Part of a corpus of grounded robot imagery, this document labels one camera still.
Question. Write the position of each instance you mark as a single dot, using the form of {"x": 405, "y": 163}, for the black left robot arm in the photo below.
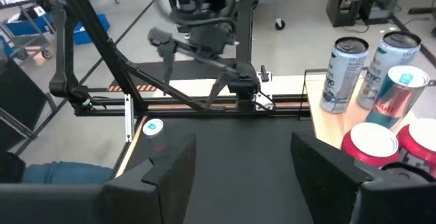
{"x": 243, "y": 88}

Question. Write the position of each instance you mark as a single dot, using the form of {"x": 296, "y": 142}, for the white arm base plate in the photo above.
{"x": 266, "y": 93}

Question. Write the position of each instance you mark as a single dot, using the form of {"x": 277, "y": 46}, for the black table frame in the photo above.
{"x": 204, "y": 113}

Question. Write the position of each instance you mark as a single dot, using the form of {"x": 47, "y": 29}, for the black partition panel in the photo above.
{"x": 17, "y": 98}

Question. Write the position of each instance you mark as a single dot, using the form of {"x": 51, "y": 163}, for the black mat orange stripes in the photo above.
{"x": 136, "y": 88}

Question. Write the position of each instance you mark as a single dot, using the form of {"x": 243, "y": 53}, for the white blue-banded beverage can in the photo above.
{"x": 340, "y": 81}

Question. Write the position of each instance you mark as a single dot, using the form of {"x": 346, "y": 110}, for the blue storage bin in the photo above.
{"x": 92, "y": 30}
{"x": 30, "y": 26}

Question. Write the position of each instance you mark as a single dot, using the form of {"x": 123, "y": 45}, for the silver blue Celsius can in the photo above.
{"x": 381, "y": 64}

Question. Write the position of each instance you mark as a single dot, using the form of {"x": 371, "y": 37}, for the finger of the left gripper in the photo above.
{"x": 167, "y": 57}
{"x": 219, "y": 86}

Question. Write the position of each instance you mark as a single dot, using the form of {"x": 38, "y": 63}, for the wooden table edge strip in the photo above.
{"x": 131, "y": 145}

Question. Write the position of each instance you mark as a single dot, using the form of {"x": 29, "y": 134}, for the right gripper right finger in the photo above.
{"x": 334, "y": 190}

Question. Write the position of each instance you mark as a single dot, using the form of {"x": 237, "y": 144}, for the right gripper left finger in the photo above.
{"x": 153, "y": 190}

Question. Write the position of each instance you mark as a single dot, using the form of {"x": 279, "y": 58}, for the black caster wheel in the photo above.
{"x": 280, "y": 24}

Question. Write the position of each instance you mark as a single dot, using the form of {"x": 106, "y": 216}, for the person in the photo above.
{"x": 68, "y": 173}

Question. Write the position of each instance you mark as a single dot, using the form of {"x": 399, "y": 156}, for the white metal bracket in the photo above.
{"x": 129, "y": 118}

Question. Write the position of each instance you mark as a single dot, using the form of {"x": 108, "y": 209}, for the red Fanta can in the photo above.
{"x": 371, "y": 142}
{"x": 422, "y": 135}

